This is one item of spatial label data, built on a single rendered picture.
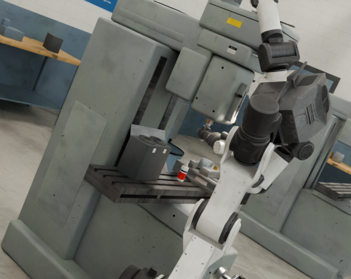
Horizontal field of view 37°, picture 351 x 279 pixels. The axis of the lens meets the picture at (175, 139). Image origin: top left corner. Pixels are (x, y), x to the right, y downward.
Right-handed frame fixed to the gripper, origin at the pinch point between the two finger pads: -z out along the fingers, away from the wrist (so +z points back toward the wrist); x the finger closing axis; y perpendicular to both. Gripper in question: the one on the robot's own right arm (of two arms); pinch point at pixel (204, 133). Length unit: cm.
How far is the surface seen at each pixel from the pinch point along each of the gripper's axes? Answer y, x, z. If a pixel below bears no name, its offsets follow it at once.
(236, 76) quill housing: -34.6, 4.8, 11.4
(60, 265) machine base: 102, 38, -21
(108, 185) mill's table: 33, 56, 27
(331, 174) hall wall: 57, -551, -372
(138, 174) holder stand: 26, 40, 20
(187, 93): -16.2, 15.6, -6.8
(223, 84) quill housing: -28.1, 7.6, 8.3
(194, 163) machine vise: 18.8, -6.2, -5.1
